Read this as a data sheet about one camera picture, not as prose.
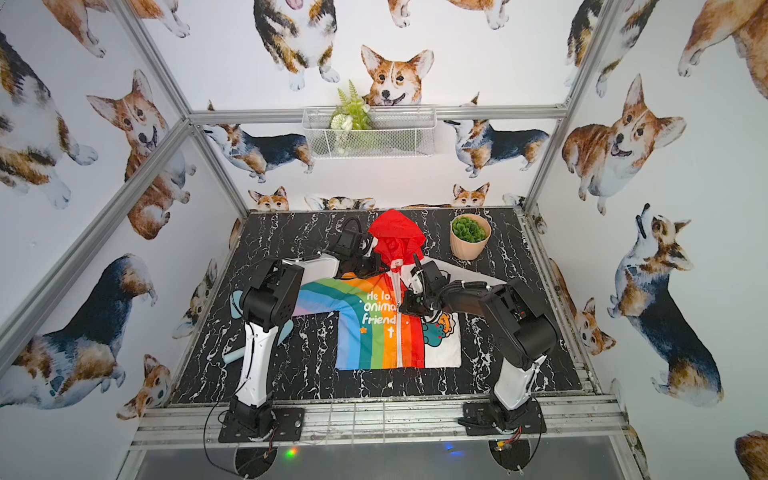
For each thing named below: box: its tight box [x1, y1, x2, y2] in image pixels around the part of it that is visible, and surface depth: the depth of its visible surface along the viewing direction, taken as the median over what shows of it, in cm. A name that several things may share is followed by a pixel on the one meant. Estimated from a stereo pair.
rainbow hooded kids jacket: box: [293, 209, 507, 370], surface depth 90 cm
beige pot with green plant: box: [449, 213, 492, 260], surface depth 102 cm
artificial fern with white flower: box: [330, 79, 372, 130], surface depth 84 cm
